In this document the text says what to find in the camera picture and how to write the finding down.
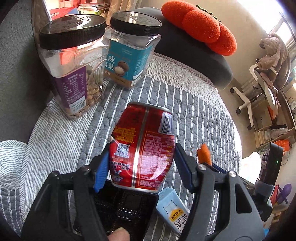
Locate striped grey quilt cover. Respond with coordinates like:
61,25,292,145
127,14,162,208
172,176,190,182
0,52,242,241

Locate dark grey sofa cushion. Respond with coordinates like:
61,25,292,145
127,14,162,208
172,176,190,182
135,7,233,90

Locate light blue milk carton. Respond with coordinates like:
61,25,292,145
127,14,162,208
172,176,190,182
156,187,190,235

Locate white office chair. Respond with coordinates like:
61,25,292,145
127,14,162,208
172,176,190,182
230,63,278,131

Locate black plastic tray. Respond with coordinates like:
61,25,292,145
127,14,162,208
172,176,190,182
90,180,159,240

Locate grey sofa backrest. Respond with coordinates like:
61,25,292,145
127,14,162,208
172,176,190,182
1,1,50,143

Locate left operator hand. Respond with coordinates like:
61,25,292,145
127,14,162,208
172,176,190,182
108,227,130,241

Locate white round trash bin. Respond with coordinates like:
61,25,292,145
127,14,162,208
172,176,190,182
238,152,261,184

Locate purple label nut jar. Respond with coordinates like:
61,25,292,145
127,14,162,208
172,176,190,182
38,14,108,120

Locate crushed red soda can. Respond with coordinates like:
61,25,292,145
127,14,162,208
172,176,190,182
109,102,175,193

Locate wooden desk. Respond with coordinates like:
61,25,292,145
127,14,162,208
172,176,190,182
252,90,295,150

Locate orange pumpkin cushion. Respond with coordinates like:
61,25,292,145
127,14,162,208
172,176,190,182
161,1,237,56

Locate orange peel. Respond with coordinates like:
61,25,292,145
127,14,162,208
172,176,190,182
197,144,212,166

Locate teal label nut jar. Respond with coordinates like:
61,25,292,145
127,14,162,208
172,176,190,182
104,11,162,88

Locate brown blanket on chair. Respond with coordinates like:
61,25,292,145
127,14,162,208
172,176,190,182
258,33,290,109

